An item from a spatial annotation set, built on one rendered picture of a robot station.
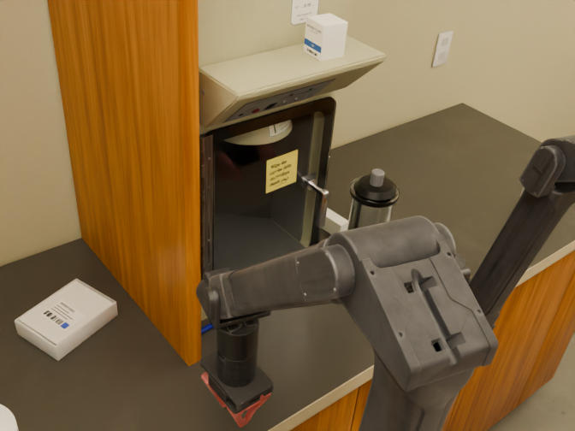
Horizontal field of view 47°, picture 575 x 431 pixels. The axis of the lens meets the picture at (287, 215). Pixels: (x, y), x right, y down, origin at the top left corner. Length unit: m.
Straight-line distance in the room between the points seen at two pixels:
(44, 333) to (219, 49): 0.65
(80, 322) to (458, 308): 1.00
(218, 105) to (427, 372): 0.68
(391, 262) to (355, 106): 1.60
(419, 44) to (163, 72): 1.31
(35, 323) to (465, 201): 1.16
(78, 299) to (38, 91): 0.44
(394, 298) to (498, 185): 1.55
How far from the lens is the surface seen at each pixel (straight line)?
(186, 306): 1.21
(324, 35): 1.11
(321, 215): 1.36
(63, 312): 1.40
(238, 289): 0.79
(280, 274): 0.66
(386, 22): 2.03
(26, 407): 1.31
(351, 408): 1.48
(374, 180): 1.41
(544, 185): 0.91
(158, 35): 0.99
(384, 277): 0.47
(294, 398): 1.28
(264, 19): 1.13
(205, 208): 1.21
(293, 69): 1.09
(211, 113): 1.07
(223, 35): 1.09
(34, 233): 1.64
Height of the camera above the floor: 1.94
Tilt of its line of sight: 36 degrees down
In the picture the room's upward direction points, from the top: 5 degrees clockwise
